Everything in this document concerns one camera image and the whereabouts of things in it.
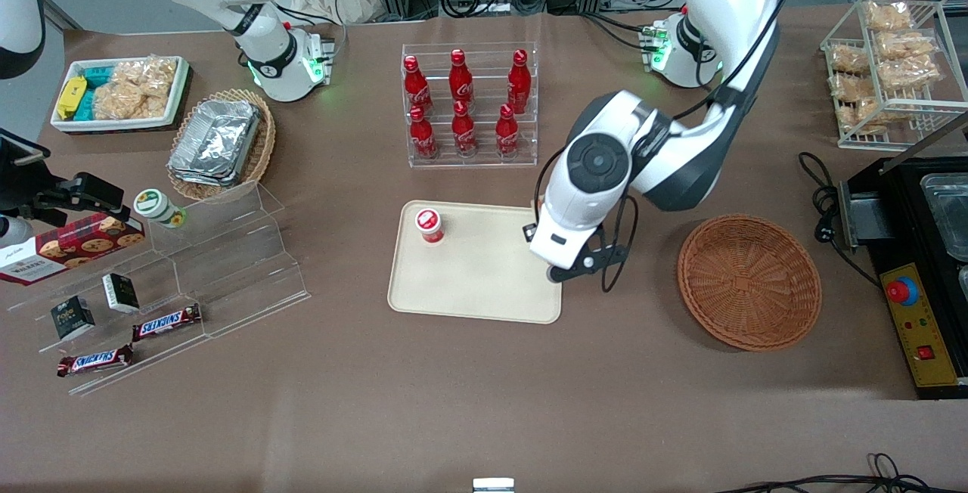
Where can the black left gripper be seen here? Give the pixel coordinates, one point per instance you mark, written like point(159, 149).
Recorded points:
point(528, 231)

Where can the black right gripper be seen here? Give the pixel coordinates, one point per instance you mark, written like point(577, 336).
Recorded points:
point(21, 179)

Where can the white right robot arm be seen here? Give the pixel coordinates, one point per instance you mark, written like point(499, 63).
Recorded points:
point(265, 47)

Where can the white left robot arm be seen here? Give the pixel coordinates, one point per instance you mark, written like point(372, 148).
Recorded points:
point(597, 198)

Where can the beige plastic serving tray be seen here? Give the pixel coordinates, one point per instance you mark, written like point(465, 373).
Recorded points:
point(476, 281)

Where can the round brown wicker basket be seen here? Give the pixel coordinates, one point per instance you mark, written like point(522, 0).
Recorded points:
point(749, 281)

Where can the oval light wicker basket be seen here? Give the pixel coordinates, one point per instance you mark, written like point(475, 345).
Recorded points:
point(261, 149)

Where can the red tartan cookie box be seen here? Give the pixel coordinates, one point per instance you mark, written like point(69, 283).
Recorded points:
point(68, 249)

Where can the green-lid white cup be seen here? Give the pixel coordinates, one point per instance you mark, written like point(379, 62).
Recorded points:
point(155, 206)

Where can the white rectangular snack bin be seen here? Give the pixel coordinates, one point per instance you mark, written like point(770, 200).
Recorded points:
point(121, 125)

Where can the teal snack packet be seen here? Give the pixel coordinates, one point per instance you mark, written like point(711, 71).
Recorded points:
point(85, 105)
point(98, 73)

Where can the yellow snack packet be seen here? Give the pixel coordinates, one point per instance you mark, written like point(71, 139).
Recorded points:
point(72, 97)

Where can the clear bag of rice crackers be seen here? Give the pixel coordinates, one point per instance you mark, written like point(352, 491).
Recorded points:
point(125, 103)
point(151, 75)

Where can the small black snack box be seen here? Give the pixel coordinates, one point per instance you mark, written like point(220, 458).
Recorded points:
point(72, 317)
point(121, 293)

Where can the stack of foil containers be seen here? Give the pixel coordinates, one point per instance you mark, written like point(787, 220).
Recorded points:
point(215, 141)

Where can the clear acrylic bottle rack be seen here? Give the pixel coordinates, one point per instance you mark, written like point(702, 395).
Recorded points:
point(484, 162)

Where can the red cola bottle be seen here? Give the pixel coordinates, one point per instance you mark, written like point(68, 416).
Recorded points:
point(423, 136)
point(460, 79)
point(463, 131)
point(414, 86)
point(519, 83)
point(507, 134)

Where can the brown chocolate bar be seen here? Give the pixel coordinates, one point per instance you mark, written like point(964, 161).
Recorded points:
point(94, 361)
point(166, 323)

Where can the red-lid yogurt cup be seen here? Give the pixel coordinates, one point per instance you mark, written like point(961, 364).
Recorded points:
point(429, 224)

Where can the clear acrylic stepped display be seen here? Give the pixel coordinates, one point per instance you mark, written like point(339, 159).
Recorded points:
point(234, 281)

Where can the small white box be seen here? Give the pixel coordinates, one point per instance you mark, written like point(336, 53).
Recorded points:
point(493, 485)

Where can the black countertop machine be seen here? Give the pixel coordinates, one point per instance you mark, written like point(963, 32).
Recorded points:
point(885, 251)

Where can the clear bag of fried snacks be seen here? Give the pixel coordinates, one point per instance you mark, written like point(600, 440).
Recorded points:
point(907, 73)
point(847, 58)
point(870, 113)
point(904, 44)
point(888, 15)
point(851, 87)

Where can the steel pan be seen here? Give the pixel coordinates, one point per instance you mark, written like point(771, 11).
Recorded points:
point(949, 213)

